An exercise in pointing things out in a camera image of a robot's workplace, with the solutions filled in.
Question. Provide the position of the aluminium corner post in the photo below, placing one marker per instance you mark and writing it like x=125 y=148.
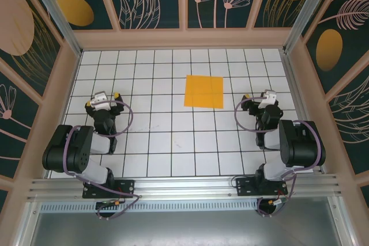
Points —
x=308 y=12
x=54 y=12

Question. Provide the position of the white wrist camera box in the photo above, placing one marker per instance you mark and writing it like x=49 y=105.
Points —
x=101 y=105
x=266 y=100

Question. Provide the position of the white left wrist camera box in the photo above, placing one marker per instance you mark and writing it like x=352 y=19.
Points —
x=101 y=105

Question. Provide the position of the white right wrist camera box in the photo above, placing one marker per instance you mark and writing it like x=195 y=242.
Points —
x=266 y=100

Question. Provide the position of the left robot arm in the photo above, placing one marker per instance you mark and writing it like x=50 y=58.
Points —
x=57 y=148

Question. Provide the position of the orange square paper sheet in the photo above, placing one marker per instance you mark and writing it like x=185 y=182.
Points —
x=203 y=92

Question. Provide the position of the grey metal sheet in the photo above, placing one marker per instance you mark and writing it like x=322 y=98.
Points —
x=184 y=228

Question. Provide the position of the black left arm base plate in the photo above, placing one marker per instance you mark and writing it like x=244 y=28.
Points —
x=127 y=188

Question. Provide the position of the aluminium side rail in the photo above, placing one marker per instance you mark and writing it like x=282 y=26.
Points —
x=292 y=84

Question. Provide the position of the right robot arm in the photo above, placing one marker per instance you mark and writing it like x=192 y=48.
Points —
x=302 y=145

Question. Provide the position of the long aluminium mounting rail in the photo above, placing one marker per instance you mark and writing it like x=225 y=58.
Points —
x=184 y=185

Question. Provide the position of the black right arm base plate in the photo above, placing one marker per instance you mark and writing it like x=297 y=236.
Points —
x=245 y=187

